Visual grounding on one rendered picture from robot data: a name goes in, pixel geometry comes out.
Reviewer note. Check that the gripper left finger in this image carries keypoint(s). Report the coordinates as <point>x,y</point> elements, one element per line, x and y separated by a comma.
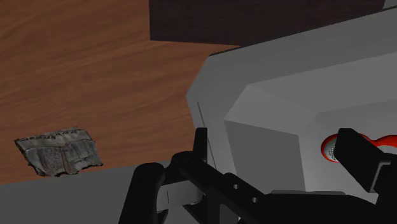
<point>204,176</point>

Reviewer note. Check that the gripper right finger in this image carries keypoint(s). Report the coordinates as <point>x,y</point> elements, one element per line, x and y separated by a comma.
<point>359,158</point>

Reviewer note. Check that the red tool with mesh head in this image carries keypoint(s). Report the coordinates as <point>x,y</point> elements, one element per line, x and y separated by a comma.
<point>386,140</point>

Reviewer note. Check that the white sink basin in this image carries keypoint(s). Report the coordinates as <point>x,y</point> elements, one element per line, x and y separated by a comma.
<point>279,65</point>

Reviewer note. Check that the crumpled grey newspaper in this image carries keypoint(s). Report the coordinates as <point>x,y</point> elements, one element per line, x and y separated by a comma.
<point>59,152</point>

